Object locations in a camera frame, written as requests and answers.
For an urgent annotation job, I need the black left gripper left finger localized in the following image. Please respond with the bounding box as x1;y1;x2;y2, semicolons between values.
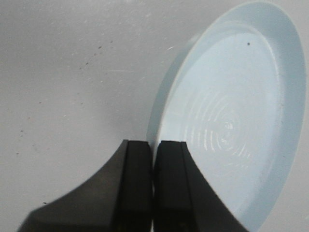
19;140;153;232

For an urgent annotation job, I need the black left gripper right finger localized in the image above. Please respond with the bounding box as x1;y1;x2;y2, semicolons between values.
154;141;247;232

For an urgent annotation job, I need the light blue round plate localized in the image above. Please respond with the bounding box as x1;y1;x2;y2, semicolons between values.
147;1;307;232

